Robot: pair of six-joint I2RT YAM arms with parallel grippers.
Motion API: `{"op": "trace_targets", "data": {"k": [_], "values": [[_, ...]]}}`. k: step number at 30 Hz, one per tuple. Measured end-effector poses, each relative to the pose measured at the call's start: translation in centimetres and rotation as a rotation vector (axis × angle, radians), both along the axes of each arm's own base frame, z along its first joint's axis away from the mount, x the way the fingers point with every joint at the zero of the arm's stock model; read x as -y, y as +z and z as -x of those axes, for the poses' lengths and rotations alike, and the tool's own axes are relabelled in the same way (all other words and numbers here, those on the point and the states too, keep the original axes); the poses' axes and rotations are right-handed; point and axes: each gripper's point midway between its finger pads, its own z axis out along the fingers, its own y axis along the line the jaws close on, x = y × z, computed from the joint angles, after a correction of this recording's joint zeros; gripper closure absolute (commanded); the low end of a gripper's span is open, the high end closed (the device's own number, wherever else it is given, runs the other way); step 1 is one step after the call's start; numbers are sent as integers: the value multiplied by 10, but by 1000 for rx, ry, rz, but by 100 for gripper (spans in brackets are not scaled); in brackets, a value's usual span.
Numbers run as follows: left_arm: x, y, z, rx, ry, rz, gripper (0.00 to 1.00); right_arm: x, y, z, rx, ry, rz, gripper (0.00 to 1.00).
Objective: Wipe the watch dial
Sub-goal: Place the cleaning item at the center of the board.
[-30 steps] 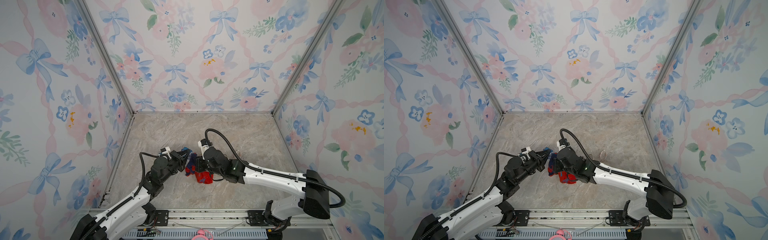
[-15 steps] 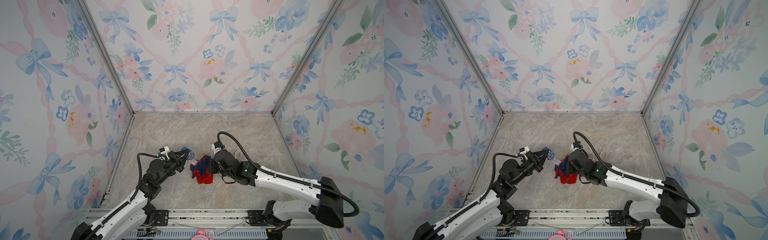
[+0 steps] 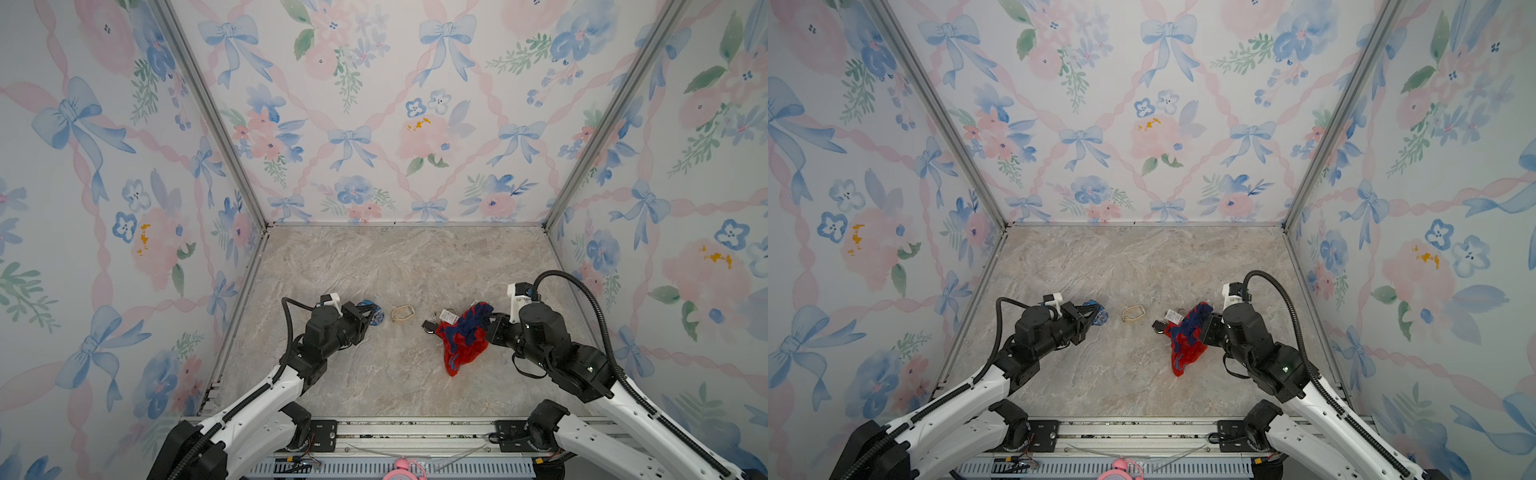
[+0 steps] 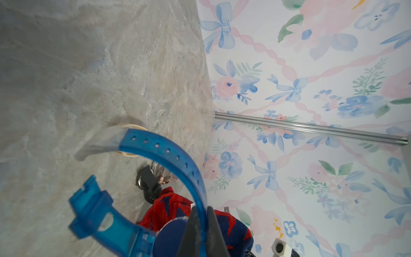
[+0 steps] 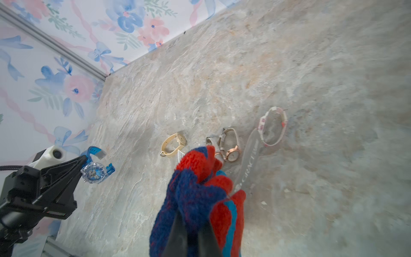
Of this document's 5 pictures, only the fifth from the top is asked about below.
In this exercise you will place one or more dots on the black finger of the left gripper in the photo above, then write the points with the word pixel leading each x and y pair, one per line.
pixel 56 198

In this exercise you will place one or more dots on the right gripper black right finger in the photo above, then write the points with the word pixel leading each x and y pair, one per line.
pixel 207 242

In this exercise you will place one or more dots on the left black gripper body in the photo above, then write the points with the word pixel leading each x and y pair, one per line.
pixel 21 188

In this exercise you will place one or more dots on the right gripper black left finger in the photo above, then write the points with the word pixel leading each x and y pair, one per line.
pixel 177 244

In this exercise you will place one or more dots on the blue strap watch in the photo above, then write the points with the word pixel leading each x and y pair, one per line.
pixel 97 168

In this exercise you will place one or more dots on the red blue patterned cloth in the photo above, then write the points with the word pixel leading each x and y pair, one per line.
pixel 201 193

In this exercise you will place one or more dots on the gold bracelet watch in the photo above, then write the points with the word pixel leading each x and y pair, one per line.
pixel 228 143

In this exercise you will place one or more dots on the pink white watch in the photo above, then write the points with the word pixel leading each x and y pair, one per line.
pixel 273 123

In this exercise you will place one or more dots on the small gold watch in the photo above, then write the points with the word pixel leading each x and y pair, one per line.
pixel 218 155

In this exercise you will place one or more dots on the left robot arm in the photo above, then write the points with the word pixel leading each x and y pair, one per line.
pixel 15 234

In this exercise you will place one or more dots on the white cloth care label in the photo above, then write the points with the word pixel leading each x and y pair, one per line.
pixel 180 155

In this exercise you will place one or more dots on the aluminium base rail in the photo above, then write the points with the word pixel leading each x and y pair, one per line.
pixel 53 248

